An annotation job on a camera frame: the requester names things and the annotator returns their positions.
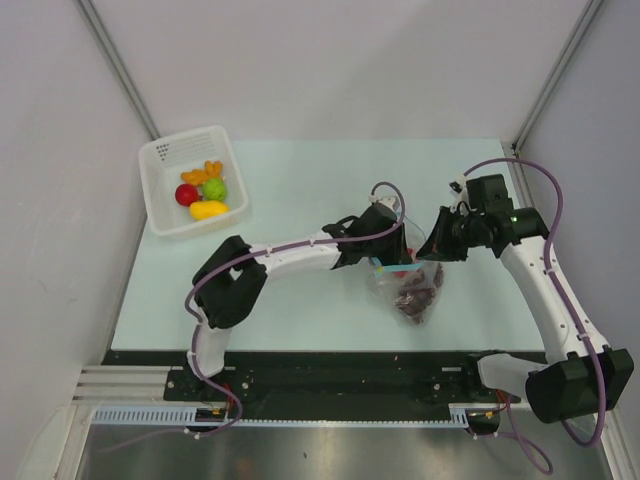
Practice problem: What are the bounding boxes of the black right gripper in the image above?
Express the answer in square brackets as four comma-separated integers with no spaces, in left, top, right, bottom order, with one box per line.
[417,205,485,262]

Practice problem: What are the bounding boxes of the red fake tomato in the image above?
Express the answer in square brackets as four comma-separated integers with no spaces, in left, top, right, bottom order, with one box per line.
[389,248,421,278]

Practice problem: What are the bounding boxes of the clear zip top bag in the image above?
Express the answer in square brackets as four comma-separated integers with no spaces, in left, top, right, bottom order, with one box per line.
[368,218,445,327]

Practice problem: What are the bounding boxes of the purple fake grapes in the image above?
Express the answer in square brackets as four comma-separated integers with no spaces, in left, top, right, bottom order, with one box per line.
[393,262,444,326]

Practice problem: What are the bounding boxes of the green fake fruit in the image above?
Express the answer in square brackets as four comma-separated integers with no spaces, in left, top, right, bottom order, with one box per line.
[201,177,227,202]

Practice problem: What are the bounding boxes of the yellow fake lemon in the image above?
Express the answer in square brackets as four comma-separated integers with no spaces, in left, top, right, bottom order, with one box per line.
[189,200,230,221]

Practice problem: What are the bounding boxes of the orange fake food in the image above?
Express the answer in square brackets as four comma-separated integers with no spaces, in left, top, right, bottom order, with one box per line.
[180,160,223,187]

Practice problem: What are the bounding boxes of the red fake apple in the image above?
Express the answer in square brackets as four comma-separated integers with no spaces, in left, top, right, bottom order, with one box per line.
[174,183,202,207]

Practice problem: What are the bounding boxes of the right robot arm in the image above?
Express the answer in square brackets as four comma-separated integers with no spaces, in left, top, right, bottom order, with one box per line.
[417,174,634,424]

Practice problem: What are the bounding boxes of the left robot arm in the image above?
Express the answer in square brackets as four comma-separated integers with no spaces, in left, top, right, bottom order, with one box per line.
[185,197,411,400]

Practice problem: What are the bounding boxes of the white plastic basket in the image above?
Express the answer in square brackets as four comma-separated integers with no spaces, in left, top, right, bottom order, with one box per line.
[138,125,249,239]

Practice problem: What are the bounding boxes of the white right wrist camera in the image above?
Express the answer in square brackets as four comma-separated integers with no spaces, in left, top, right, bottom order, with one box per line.
[449,175,469,212]

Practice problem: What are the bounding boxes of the white slotted cable duct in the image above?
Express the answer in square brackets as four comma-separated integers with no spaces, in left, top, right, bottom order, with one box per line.
[91,405,498,429]

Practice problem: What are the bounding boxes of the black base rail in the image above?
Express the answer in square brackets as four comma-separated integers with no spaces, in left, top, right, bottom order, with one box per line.
[103,350,505,416]

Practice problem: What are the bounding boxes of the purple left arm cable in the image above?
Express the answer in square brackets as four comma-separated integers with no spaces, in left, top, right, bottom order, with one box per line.
[94,181,405,454]

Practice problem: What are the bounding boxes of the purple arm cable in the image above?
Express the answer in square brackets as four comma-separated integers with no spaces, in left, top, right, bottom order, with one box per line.
[462,158,607,476]
[94,181,405,454]

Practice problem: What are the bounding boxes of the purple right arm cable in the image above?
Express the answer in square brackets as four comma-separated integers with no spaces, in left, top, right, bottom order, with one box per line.
[462,158,607,476]

